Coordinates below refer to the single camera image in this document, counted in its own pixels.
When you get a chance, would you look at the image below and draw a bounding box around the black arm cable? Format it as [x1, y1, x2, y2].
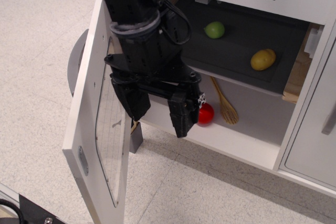
[159, 0, 192, 45]

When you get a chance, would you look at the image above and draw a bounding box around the dark grey oven shelf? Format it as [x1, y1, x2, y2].
[176, 0, 309, 94]

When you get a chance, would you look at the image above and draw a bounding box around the white right cabinet door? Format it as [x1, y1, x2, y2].
[280, 31, 335, 190]

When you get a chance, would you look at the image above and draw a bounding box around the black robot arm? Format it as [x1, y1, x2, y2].
[104, 0, 205, 137]

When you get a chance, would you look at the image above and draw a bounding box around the red toy tomato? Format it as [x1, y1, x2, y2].
[198, 103, 214, 124]

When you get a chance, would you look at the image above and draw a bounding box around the grey right door handle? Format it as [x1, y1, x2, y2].
[321, 104, 336, 135]

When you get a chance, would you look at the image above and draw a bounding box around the wooden spoon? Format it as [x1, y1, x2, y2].
[211, 77, 239, 125]

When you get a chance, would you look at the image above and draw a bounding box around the white toy oven cabinet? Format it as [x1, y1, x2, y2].
[91, 0, 336, 198]

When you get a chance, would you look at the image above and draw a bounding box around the green toy lime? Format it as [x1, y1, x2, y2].
[204, 22, 225, 39]

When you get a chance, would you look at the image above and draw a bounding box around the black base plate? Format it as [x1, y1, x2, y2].
[19, 194, 65, 224]

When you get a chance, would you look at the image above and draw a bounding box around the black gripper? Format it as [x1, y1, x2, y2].
[104, 54, 205, 138]

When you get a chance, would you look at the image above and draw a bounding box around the grey oven door handle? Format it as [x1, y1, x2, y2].
[67, 29, 89, 96]

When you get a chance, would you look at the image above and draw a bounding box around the grey cabinet leg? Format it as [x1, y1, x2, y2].
[130, 121, 143, 154]

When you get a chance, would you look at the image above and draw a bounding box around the white oven door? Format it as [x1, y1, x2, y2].
[62, 0, 131, 223]

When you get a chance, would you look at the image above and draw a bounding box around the yellow toy potato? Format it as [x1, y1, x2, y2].
[250, 49, 276, 71]

